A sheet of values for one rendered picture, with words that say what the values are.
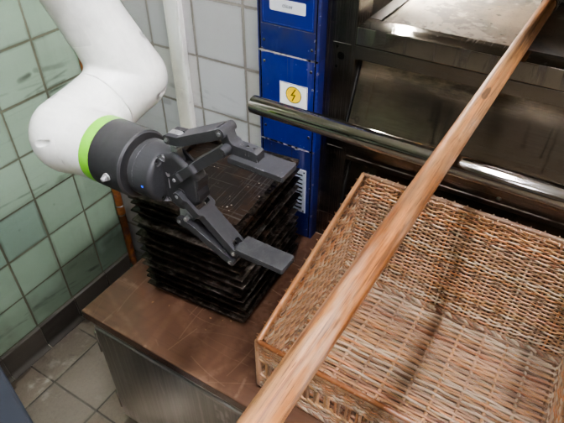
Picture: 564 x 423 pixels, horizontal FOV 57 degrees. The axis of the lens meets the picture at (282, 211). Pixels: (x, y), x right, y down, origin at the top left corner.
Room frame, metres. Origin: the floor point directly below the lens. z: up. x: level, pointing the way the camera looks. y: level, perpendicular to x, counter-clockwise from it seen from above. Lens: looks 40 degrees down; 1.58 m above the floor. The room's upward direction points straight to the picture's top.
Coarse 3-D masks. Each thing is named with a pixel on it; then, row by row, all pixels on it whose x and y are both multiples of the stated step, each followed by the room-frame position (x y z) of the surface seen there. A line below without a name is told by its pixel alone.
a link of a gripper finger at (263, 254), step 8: (248, 240) 0.49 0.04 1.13; (256, 240) 0.49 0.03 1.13; (240, 248) 0.47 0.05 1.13; (248, 248) 0.47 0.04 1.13; (256, 248) 0.47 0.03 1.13; (264, 248) 0.47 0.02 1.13; (272, 248) 0.47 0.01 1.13; (248, 256) 0.46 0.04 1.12; (256, 256) 0.46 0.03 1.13; (264, 256) 0.46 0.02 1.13; (272, 256) 0.46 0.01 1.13; (280, 256) 0.46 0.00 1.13; (288, 256) 0.46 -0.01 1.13; (264, 264) 0.45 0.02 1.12; (272, 264) 0.44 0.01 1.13; (280, 264) 0.44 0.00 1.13; (288, 264) 0.45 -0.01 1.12; (280, 272) 0.44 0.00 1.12
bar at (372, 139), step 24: (288, 120) 0.73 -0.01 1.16; (312, 120) 0.71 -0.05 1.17; (336, 120) 0.70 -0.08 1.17; (360, 144) 0.67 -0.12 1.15; (384, 144) 0.65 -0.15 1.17; (408, 144) 0.64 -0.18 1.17; (456, 168) 0.59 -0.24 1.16; (480, 168) 0.58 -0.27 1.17; (504, 168) 0.58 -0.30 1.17; (528, 192) 0.54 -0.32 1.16; (552, 192) 0.53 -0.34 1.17
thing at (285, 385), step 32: (544, 0) 1.16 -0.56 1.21; (512, 64) 0.84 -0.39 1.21; (480, 96) 0.72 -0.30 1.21; (448, 160) 0.55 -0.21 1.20; (416, 192) 0.48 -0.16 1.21; (384, 224) 0.43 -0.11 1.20; (384, 256) 0.38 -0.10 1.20; (352, 288) 0.34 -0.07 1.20; (320, 320) 0.30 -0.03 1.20; (288, 352) 0.27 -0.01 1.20; (320, 352) 0.27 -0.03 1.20; (288, 384) 0.23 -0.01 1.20; (256, 416) 0.21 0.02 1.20
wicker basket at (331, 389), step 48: (384, 192) 0.98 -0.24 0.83; (336, 240) 0.90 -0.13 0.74; (432, 240) 0.89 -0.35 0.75; (288, 288) 0.73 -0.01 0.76; (384, 288) 0.89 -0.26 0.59; (432, 288) 0.85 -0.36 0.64; (528, 288) 0.77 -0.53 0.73; (288, 336) 0.72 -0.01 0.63; (384, 336) 0.74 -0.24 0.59; (432, 336) 0.75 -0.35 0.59; (480, 336) 0.75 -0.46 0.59; (528, 336) 0.73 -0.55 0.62; (336, 384) 0.53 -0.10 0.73; (384, 384) 0.62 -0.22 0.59; (432, 384) 0.62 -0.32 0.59; (480, 384) 0.62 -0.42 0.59; (528, 384) 0.62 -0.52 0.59
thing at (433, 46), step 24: (384, 24) 1.09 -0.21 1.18; (384, 48) 1.05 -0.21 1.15; (408, 48) 1.02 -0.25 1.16; (432, 48) 0.99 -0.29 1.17; (456, 48) 0.97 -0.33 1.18; (480, 48) 0.97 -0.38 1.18; (504, 48) 0.97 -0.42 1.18; (480, 72) 0.94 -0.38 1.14; (528, 72) 0.90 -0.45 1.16; (552, 72) 0.88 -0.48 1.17
